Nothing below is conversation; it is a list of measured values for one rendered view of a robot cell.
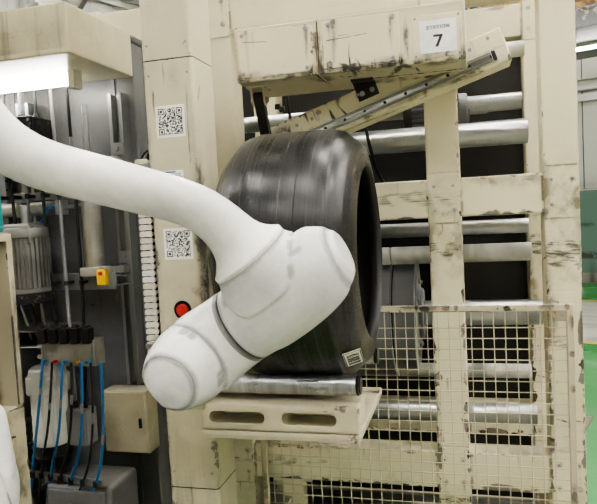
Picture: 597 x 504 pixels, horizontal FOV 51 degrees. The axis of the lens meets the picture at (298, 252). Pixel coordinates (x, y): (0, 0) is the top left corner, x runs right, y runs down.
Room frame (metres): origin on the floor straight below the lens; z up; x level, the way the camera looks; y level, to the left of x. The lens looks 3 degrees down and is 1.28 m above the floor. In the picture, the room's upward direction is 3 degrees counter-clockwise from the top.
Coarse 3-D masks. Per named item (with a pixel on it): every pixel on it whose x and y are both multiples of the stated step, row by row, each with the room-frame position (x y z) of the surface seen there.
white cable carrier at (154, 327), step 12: (144, 216) 1.54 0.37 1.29; (144, 228) 1.54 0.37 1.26; (144, 240) 1.54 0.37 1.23; (144, 252) 1.54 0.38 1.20; (144, 264) 1.54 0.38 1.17; (156, 264) 1.58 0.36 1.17; (156, 276) 1.56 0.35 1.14; (144, 288) 1.54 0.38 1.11; (156, 288) 1.56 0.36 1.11; (144, 300) 1.54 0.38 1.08; (156, 300) 1.54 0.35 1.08; (156, 312) 1.54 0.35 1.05; (156, 324) 1.54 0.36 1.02; (156, 336) 1.54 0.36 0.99
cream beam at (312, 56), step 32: (256, 32) 1.72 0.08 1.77; (288, 32) 1.70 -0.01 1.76; (320, 32) 1.68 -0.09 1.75; (352, 32) 1.65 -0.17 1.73; (384, 32) 1.63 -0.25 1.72; (416, 32) 1.61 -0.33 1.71; (256, 64) 1.72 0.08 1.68; (288, 64) 1.70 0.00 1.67; (320, 64) 1.68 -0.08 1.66; (352, 64) 1.66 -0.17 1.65; (384, 64) 1.64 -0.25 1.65; (416, 64) 1.62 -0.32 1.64; (448, 64) 1.64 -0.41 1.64
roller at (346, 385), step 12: (240, 384) 1.39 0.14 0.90; (252, 384) 1.38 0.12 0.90; (264, 384) 1.37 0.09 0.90; (276, 384) 1.37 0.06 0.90; (288, 384) 1.36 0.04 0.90; (300, 384) 1.35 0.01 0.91; (312, 384) 1.35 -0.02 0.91; (324, 384) 1.34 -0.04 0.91; (336, 384) 1.33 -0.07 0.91; (348, 384) 1.33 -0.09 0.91; (360, 384) 1.33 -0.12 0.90
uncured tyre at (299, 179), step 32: (256, 160) 1.34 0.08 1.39; (288, 160) 1.31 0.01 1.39; (320, 160) 1.29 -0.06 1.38; (352, 160) 1.33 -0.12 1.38; (224, 192) 1.31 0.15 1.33; (256, 192) 1.28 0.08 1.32; (288, 192) 1.26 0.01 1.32; (320, 192) 1.25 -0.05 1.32; (352, 192) 1.29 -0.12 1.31; (288, 224) 1.23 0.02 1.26; (320, 224) 1.22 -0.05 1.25; (352, 224) 1.27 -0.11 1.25; (352, 256) 1.25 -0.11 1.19; (352, 288) 1.25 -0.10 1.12; (352, 320) 1.26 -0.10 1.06; (288, 352) 1.30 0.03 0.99; (320, 352) 1.28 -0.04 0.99
